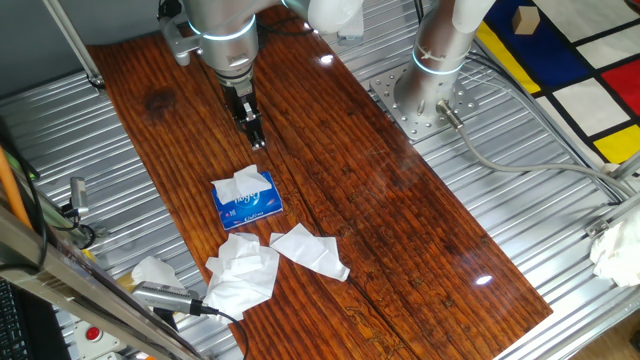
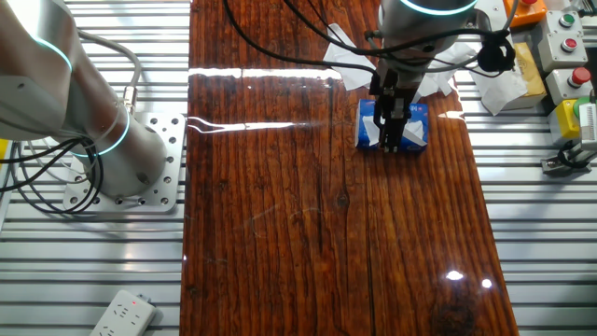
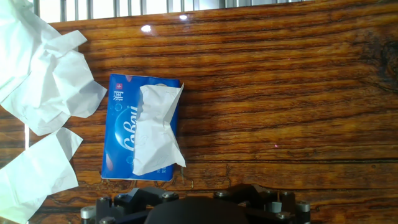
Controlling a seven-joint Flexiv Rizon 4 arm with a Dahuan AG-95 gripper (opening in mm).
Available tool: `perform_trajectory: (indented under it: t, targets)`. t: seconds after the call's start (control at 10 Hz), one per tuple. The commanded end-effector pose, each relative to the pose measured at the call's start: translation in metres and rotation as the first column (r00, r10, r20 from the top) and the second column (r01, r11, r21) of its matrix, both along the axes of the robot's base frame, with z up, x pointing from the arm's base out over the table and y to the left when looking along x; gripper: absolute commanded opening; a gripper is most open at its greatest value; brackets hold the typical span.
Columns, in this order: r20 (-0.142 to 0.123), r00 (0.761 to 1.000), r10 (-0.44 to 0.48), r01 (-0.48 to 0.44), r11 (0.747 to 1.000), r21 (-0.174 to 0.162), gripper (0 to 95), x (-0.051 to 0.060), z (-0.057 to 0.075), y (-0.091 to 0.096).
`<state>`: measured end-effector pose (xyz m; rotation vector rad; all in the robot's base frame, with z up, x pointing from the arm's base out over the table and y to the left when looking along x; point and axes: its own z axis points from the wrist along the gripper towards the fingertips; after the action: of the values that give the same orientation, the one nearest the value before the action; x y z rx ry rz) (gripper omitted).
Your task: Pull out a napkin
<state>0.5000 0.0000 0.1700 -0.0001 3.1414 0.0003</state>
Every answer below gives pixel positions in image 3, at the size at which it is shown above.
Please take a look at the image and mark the crumpled white napkin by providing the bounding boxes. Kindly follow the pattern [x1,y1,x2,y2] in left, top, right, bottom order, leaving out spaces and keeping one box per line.
[0,0,108,137]

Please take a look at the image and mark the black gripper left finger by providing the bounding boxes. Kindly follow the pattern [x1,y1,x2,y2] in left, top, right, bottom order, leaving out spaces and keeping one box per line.
[80,186,180,224]

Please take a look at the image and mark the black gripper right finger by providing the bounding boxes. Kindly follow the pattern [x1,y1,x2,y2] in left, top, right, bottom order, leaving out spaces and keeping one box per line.
[213,183,312,224]

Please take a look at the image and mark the folded flat white napkin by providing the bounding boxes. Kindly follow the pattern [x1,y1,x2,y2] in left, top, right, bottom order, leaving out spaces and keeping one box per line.
[0,126,84,224]

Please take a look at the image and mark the glossy wooden board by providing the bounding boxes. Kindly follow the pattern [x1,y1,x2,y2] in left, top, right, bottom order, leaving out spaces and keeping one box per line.
[0,0,398,224]

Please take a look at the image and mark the white paper napkin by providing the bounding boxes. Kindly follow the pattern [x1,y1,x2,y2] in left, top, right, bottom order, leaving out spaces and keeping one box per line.
[132,83,187,177]

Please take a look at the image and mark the blue tissue pack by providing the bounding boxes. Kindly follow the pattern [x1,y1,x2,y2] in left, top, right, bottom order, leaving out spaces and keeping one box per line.
[101,73,182,182]

